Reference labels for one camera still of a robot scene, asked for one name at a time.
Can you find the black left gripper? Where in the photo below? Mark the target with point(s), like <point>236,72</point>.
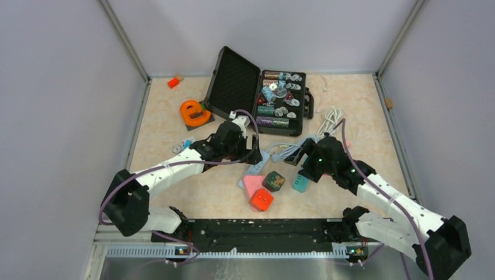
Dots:
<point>246,153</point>

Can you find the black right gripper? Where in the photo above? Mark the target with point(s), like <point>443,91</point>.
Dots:
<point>311,149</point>

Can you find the light blue power strip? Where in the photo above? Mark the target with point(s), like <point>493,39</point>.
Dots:
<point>255,169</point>

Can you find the teal power strip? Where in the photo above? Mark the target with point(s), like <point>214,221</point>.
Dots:
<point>300,183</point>

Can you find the pink triangular power strip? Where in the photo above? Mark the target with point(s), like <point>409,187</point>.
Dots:
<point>252,183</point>

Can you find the dark green cube socket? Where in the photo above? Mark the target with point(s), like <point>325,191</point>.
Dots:
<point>273,181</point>

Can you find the red cube socket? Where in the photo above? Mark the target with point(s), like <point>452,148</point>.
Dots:
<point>261,200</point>

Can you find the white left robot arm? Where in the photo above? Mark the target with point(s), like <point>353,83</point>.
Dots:
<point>126,204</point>

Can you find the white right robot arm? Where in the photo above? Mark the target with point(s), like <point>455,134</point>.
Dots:
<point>438,245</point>

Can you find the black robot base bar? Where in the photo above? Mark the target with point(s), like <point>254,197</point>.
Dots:
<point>267,235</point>

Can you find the small blue plug adapter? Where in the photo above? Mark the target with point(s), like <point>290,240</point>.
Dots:
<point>186,144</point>

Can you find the light blue plug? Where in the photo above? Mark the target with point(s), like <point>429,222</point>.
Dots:
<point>276,157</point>

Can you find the orange tape dispenser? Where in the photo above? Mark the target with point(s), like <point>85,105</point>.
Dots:
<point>194,114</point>

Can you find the black open carrying case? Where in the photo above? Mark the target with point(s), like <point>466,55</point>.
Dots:
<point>279,101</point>

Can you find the small red block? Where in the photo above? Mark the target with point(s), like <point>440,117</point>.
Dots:
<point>172,83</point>

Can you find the small wooden block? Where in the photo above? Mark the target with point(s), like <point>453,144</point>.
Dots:
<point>179,77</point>

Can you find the wooden block on rail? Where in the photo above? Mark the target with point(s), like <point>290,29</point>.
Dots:
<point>388,103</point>

